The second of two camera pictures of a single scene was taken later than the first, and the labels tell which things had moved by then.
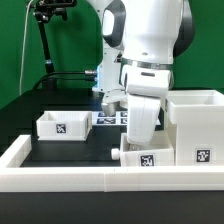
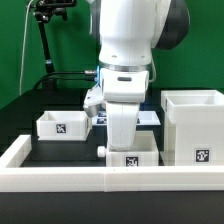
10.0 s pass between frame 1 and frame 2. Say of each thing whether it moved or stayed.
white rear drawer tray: stayed
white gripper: moved
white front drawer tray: moved
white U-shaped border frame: stayed
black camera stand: stayed
